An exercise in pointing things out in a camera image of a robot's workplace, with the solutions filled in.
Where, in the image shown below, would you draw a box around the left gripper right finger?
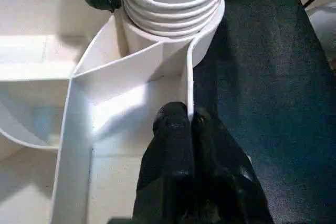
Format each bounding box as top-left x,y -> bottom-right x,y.
191,107 -> 274,224

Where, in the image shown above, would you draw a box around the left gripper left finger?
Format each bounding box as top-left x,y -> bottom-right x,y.
131,102 -> 195,224

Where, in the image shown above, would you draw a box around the black work mat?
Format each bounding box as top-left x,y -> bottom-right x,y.
0,0 -> 336,224

